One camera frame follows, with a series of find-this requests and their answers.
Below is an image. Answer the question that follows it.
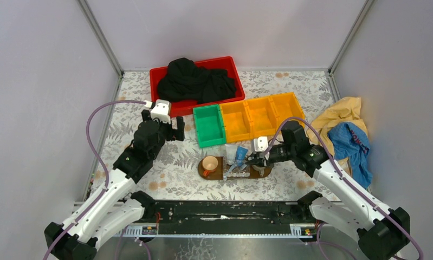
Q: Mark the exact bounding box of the grey cup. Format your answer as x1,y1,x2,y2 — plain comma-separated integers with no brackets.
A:
252,165,268,177

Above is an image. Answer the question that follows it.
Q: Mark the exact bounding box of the clear textured glass holder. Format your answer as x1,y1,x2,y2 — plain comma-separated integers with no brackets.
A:
222,157,250,180

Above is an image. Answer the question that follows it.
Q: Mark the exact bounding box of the white toothpaste tube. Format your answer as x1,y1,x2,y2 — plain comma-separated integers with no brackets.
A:
224,144,238,165

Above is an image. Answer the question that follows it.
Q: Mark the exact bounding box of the orange cup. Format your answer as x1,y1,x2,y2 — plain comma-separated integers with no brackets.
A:
202,156,218,177

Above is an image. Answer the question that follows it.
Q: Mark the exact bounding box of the blue toothpaste tube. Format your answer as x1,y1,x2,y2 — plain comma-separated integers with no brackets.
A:
235,146,248,166

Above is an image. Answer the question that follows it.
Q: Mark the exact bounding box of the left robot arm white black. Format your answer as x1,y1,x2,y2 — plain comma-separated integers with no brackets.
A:
44,110,185,259

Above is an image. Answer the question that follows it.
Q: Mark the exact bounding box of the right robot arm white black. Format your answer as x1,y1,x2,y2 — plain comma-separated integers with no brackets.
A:
247,117,410,259

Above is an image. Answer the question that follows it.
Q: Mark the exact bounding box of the yellow bin with toothpaste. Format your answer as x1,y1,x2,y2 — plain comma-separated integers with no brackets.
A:
246,97,278,138

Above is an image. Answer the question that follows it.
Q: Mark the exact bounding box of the brown wooden oval tray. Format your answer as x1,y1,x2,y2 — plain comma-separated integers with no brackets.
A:
197,156,273,181

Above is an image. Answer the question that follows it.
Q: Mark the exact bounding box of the red plastic bin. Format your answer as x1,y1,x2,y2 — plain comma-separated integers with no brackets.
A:
150,56,245,117

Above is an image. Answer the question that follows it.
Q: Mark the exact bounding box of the green plastic bin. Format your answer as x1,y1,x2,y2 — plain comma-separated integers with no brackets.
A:
193,105,226,148

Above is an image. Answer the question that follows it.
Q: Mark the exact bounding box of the black cloth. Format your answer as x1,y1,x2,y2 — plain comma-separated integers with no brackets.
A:
157,57,236,104

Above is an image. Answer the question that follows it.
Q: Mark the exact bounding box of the blue cloth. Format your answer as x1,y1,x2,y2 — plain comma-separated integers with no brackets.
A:
327,122,373,189

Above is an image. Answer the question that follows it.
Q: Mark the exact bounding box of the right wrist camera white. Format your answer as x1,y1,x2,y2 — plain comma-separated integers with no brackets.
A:
251,136,269,153

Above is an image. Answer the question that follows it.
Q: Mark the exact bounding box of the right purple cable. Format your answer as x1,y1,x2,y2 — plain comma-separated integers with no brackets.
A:
263,117,424,260

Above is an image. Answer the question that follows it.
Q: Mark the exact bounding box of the purple cable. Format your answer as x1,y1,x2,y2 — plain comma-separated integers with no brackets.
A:
42,100,148,260
263,117,424,260

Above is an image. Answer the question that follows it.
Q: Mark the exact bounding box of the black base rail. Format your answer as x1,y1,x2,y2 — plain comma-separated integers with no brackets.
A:
135,200,319,239

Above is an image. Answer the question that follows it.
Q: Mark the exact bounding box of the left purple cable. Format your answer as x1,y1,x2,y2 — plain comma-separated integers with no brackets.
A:
42,100,148,260

